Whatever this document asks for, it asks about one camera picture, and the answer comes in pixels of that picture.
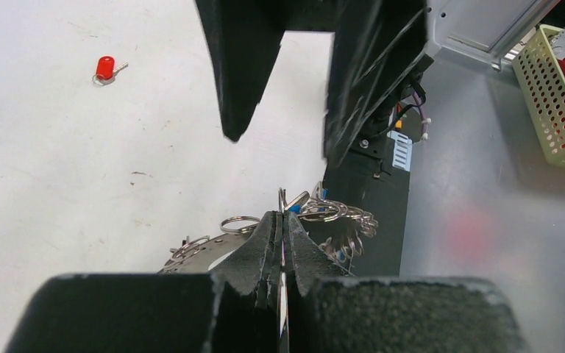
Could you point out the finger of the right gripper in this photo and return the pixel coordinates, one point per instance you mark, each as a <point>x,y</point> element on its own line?
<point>243,39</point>
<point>377,45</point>

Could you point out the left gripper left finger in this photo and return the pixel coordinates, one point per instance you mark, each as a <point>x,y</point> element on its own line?
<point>232,308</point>

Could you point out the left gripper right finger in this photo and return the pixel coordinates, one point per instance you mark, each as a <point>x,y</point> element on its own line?
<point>330,310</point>

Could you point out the blue tag key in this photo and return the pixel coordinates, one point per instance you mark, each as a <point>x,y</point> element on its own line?
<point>305,202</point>

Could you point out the red tag key on table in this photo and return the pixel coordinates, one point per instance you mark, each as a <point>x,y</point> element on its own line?
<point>107,71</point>

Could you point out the cream perforated basket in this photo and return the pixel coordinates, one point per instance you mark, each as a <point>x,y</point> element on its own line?
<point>543,85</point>

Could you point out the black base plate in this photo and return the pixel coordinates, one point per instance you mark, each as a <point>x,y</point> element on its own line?
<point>371,186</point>

